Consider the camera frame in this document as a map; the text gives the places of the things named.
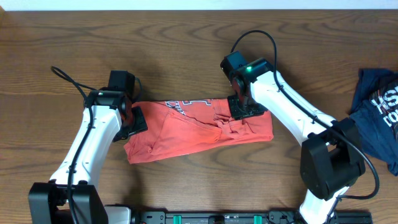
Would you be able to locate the navy blue t-shirt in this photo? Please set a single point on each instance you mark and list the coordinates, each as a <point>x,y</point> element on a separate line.
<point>374,110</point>

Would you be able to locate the red t-shirt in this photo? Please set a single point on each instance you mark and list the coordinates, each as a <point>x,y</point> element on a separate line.
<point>177,128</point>

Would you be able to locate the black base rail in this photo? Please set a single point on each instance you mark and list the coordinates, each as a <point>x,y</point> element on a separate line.
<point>217,217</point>

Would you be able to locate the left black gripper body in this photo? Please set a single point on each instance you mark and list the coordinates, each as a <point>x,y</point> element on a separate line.
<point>137,122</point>

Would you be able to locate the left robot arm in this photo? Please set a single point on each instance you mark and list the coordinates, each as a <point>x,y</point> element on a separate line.
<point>70,196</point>

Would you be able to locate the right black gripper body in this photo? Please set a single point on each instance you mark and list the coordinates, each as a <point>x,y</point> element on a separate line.
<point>238,108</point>

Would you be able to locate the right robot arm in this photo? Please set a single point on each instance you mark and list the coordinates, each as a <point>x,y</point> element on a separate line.
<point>331,158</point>

